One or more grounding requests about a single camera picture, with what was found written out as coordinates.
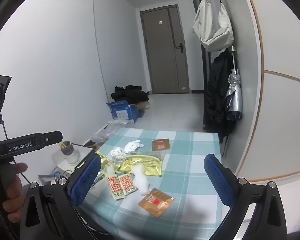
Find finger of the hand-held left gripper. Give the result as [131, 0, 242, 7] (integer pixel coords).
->
[37, 131, 63, 147]

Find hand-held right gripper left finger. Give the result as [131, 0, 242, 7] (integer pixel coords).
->
[20, 153, 102, 240]

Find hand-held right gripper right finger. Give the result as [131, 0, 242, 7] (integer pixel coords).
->
[204, 154, 288, 240]

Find small white tissue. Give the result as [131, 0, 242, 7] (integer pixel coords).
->
[110, 149, 127, 161]

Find brown heart print sachet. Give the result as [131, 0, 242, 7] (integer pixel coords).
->
[138, 187, 175, 218]
[152, 138, 171, 152]

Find white shoulder bag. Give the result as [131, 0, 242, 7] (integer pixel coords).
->
[193, 0, 234, 52]

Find person's left hand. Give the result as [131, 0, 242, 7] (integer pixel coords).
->
[1, 163, 28, 222]

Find grey chopstick holder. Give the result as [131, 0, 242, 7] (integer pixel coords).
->
[60, 141, 74, 156]

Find dark blue flat box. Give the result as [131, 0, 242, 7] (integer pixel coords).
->
[71, 143, 97, 171]

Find white cylindrical container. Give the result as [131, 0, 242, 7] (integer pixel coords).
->
[63, 149, 81, 167]

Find small yellow foil packet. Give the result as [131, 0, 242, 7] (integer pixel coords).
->
[95, 151, 111, 171]

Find white side table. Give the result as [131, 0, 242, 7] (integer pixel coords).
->
[51, 142, 96, 179]

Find red checkered sachet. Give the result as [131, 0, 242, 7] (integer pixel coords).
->
[118, 173, 137, 196]
[106, 175, 123, 201]

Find grey open box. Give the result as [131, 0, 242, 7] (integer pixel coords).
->
[37, 174, 58, 186]

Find teal checkered tablecloth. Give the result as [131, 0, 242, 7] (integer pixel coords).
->
[77, 127, 232, 240]

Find crumpled clear plastic wrapper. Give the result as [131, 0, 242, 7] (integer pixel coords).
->
[131, 164, 151, 196]

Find grey plastic bags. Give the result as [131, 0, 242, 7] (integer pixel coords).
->
[93, 119, 131, 146]

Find large crumpled white tissue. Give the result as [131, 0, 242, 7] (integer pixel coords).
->
[124, 140, 145, 154]

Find large yellow foil packet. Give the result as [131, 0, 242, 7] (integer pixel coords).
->
[120, 154, 163, 177]

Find blue cardboard box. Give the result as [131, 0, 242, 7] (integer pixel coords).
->
[106, 100, 139, 124]

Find black hanging jacket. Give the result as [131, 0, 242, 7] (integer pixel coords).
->
[203, 48, 237, 145]

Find silver folding umbrella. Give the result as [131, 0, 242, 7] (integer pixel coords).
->
[225, 45, 243, 122]

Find black clothes pile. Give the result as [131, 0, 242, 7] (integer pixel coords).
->
[111, 85, 150, 103]

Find beige bag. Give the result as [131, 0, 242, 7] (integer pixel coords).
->
[135, 101, 152, 118]

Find white wardrobe with wood trim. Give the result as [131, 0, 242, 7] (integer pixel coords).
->
[234, 0, 300, 189]

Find grey room door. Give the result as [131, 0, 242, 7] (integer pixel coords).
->
[139, 4, 191, 95]

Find black cables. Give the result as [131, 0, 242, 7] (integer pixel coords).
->
[52, 169, 73, 183]

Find dark sliding door frame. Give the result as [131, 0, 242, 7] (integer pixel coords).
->
[187, 0, 211, 132]

